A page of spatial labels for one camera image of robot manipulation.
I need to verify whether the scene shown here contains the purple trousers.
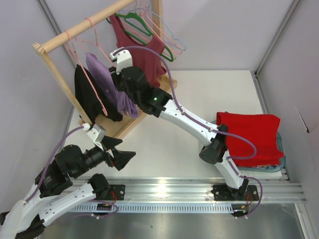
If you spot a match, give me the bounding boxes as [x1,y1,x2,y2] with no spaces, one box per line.
[86,52,139,119]

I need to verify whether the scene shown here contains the pink wire hanger with trousers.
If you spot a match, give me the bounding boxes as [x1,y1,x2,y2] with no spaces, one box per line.
[84,16,118,68]

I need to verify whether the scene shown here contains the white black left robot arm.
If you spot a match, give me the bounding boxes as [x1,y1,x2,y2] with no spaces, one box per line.
[0,136,136,239]

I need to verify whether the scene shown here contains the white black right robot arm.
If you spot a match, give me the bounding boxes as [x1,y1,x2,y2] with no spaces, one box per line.
[109,66,249,201]

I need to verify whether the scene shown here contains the green hanger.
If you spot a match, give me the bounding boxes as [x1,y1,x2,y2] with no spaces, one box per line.
[115,12,174,62]

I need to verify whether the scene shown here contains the wooden clothes rack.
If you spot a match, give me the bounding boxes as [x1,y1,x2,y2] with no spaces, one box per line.
[31,0,178,139]

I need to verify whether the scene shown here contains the maroon tank top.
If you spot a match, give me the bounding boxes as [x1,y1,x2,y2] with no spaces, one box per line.
[109,15,166,88]

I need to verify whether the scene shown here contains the black garment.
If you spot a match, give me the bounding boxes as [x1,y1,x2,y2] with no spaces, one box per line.
[74,64,123,123]

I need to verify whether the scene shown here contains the red folded cloth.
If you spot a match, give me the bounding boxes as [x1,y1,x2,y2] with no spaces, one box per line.
[216,112,284,167]

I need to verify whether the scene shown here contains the colourful clothes in basin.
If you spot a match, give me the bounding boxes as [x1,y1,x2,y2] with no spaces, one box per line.
[243,164,281,170]

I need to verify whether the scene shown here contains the teal plastic basin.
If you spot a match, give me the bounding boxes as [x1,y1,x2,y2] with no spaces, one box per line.
[209,119,287,173]

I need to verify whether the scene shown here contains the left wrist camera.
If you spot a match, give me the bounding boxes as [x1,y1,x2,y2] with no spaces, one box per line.
[82,123,106,149]

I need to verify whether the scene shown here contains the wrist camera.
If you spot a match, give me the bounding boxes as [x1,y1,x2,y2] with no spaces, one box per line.
[109,47,133,75]
[82,123,106,149]

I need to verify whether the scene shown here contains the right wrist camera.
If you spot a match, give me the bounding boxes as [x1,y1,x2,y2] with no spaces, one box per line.
[109,47,133,75]

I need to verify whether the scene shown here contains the aluminium rail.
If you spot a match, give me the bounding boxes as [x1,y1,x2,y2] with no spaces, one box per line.
[67,176,307,206]

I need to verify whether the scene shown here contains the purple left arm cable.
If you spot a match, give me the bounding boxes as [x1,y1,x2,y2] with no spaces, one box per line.
[23,125,120,220]

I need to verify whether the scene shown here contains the white slotted cable duct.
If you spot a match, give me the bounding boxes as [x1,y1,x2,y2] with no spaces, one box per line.
[70,202,233,214]

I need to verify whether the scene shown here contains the empty pink wire hanger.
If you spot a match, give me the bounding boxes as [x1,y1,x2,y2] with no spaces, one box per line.
[119,0,184,60]

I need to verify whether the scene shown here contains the pink wire hanger with black garment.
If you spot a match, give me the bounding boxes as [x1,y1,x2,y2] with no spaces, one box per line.
[64,30,108,116]

